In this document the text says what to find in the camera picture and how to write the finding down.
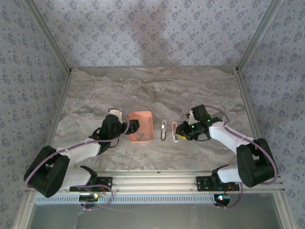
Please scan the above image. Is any grey slotted cable duct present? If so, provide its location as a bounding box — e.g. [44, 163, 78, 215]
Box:
[34, 193, 220, 205]

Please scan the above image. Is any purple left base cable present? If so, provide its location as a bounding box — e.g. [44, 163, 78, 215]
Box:
[76, 185, 114, 212]

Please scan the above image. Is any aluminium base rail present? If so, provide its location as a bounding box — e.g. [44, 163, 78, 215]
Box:
[56, 169, 286, 194]

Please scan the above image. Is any pink plastic tray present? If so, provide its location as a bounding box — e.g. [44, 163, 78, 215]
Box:
[128, 110, 154, 144]

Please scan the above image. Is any aluminium frame post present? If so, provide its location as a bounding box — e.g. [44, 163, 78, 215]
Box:
[235, 0, 285, 72]
[23, 0, 72, 73]

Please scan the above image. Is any aluminium table side rail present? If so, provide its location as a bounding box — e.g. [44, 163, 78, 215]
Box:
[13, 70, 72, 229]
[235, 69, 296, 229]

